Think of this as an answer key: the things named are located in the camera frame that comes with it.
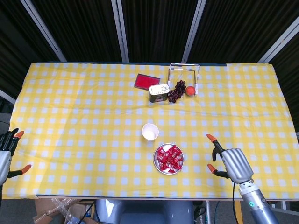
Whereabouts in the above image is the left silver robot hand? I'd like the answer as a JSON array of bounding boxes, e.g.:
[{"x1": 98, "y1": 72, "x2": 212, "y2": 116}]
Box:
[{"x1": 0, "y1": 127, "x2": 32, "y2": 186}]

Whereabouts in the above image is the brown cardboard box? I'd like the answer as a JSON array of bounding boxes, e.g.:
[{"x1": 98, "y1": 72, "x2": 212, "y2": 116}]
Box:
[{"x1": 32, "y1": 198, "x2": 101, "y2": 224}]

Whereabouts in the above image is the red rectangular tray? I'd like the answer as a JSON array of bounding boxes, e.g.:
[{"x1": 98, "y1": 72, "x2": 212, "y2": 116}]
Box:
[{"x1": 134, "y1": 73, "x2": 161, "y2": 91}]

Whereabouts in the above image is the luncheon meat tin can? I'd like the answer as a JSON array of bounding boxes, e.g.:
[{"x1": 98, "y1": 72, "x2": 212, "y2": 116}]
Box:
[{"x1": 149, "y1": 84, "x2": 170, "y2": 103}]

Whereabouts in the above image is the yellow white checked tablecloth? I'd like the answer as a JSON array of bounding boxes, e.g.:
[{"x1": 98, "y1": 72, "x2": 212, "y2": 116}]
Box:
[{"x1": 0, "y1": 62, "x2": 299, "y2": 200}]

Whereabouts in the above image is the round metal plate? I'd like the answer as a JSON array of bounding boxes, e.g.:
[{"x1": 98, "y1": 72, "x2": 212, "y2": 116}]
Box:
[{"x1": 153, "y1": 143, "x2": 185, "y2": 174}]

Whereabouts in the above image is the white paper cup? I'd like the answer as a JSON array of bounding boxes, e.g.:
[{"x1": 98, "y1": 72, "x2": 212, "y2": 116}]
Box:
[{"x1": 142, "y1": 123, "x2": 160, "y2": 141}]

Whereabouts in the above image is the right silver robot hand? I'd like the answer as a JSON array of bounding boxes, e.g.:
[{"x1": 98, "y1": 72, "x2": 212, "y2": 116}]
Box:
[{"x1": 206, "y1": 133, "x2": 255, "y2": 184}]

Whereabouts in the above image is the black curtain panel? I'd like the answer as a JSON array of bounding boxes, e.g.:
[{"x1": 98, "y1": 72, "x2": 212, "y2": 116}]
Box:
[
  {"x1": 31, "y1": 0, "x2": 123, "y2": 63},
  {"x1": 0, "y1": 0, "x2": 64, "y2": 94},
  {"x1": 189, "y1": 0, "x2": 299, "y2": 63},
  {"x1": 268, "y1": 35, "x2": 299, "y2": 133},
  {"x1": 121, "y1": 0, "x2": 199, "y2": 63}
]

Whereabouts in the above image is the grey robot torso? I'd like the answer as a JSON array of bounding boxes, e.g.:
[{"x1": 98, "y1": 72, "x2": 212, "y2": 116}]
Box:
[{"x1": 94, "y1": 199, "x2": 194, "y2": 224}]

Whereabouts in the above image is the dark purple grape bunch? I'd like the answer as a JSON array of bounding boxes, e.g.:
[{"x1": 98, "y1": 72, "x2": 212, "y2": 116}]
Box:
[{"x1": 167, "y1": 80, "x2": 187, "y2": 104}]

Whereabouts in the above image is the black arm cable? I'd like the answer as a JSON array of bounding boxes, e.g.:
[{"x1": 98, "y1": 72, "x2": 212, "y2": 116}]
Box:
[{"x1": 232, "y1": 183, "x2": 240, "y2": 224}]

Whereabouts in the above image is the metal wire rack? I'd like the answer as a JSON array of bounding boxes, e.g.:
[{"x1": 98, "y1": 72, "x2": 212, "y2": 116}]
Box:
[{"x1": 167, "y1": 63, "x2": 201, "y2": 96}]

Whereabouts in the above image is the white partition post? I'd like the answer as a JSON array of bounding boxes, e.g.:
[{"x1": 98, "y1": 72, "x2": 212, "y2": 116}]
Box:
[
  {"x1": 111, "y1": 0, "x2": 130, "y2": 63},
  {"x1": 257, "y1": 16, "x2": 299, "y2": 63},
  {"x1": 181, "y1": 0, "x2": 207, "y2": 63},
  {"x1": 0, "y1": 89, "x2": 16, "y2": 105},
  {"x1": 20, "y1": 0, "x2": 68, "y2": 63}
]

